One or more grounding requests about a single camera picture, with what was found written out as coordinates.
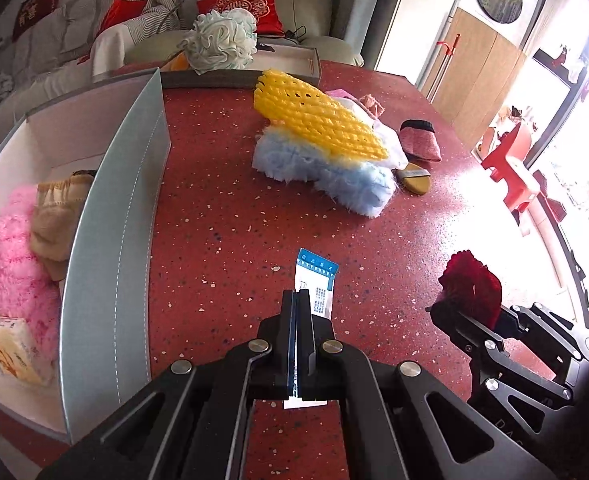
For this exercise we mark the green white bath loofah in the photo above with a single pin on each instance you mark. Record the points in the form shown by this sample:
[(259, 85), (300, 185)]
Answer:
[(221, 40)]

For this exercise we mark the red embroidered cushion on armchair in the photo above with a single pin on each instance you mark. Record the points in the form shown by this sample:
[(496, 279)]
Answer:
[(264, 11)]

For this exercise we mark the pink slipper sock black cuff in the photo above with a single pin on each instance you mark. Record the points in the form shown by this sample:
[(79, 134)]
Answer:
[(418, 139)]

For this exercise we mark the wooden cabinet panel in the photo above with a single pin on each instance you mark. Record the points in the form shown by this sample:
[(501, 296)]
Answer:
[(481, 72)]

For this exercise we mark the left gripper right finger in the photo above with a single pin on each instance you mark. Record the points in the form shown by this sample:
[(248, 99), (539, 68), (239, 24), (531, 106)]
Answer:
[(319, 372)]

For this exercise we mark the tissue pack with red cartoon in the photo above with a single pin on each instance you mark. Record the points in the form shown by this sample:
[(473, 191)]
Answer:
[(19, 355)]

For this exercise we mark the small red pillow on sofa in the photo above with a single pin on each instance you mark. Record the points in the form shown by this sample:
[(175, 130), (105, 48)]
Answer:
[(121, 11)]

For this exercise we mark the red fabric rose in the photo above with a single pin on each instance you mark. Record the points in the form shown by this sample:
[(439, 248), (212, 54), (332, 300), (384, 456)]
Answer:
[(473, 287)]

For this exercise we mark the grey covered sofa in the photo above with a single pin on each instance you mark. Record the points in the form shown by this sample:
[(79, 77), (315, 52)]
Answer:
[(61, 53)]

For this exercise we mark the red mop handle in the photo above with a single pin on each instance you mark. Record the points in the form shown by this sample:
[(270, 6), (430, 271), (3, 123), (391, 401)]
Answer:
[(448, 55)]

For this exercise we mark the light blue fluffy duster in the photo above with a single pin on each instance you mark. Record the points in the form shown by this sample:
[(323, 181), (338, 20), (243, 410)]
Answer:
[(363, 187)]

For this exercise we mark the grey storage box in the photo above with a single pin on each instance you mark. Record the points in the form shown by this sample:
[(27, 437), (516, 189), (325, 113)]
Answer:
[(118, 129)]

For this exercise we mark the pink knit sock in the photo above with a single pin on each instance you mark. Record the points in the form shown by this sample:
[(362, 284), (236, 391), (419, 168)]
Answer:
[(371, 105)]

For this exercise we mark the pink fluffy yarn duster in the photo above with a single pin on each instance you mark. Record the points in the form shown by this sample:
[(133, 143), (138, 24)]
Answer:
[(26, 289)]

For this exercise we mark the red plastic child chair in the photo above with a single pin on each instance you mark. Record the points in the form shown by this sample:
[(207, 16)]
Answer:
[(507, 162)]

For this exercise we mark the yellow foam fruit net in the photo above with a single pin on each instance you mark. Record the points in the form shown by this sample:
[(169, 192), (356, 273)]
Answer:
[(309, 115)]

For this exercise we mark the white nonwoven bag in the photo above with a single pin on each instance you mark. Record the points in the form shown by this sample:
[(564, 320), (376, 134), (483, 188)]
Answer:
[(388, 138)]

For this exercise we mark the beige knit sock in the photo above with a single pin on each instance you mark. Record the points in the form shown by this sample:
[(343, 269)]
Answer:
[(55, 218)]

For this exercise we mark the blue white mask packet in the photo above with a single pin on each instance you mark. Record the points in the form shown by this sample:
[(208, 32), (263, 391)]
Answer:
[(317, 275)]

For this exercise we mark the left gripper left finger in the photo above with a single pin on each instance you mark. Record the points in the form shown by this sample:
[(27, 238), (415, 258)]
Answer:
[(275, 371)]

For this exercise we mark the grey box lid tray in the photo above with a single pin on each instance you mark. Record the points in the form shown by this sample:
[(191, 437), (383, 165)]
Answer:
[(299, 62)]

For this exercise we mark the pink sponge block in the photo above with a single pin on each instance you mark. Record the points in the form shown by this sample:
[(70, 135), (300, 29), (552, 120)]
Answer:
[(339, 94)]

